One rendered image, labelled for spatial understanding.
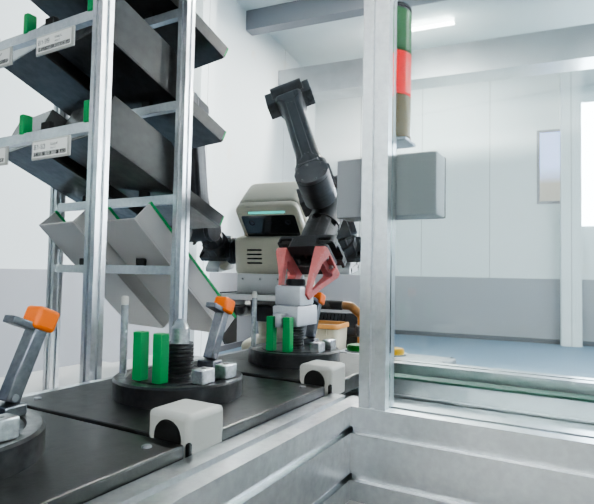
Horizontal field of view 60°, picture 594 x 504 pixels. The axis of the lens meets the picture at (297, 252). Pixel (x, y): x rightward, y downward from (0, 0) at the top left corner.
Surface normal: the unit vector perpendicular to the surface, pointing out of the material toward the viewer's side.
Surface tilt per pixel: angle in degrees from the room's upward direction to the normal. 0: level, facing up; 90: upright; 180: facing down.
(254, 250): 98
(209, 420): 90
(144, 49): 90
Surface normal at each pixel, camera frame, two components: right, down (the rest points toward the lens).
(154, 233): 0.77, -0.01
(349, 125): -0.39, -0.04
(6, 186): 0.92, 0.00
